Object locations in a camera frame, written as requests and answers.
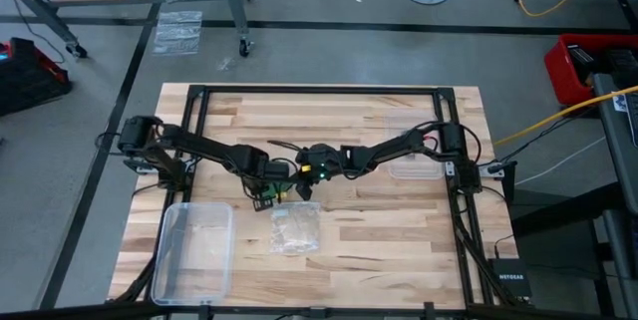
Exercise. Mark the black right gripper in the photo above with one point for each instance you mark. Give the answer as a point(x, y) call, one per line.
point(319, 160)

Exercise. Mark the clear shallow plastic tray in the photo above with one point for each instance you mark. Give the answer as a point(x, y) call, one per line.
point(423, 173)

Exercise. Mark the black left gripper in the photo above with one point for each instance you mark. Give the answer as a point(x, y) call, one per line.
point(269, 170)

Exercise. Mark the red plastic crate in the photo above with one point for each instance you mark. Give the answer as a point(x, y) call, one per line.
point(560, 76)

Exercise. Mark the clear plastic zip bag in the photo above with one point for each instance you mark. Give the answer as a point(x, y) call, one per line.
point(296, 227)

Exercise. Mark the clear plastic floor bag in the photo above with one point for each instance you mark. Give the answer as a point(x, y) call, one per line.
point(178, 33)

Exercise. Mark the black and red toolbox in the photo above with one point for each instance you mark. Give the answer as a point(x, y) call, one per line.
point(30, 76)

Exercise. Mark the black network switch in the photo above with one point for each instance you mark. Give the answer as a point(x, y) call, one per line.
point(509, 277)

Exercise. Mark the green elastic bandage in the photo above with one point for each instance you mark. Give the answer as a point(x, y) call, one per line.
point(271, 191)

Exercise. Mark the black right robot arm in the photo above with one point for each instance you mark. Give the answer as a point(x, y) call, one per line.
point(394, 148)

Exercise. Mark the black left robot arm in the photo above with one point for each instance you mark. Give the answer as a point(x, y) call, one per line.
point(209, 148)

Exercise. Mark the clear plastic storage bin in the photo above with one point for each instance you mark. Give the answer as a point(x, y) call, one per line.
point(194, 255)

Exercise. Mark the black aluminium table frame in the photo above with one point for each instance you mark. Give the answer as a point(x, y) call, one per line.
point(319, 89)

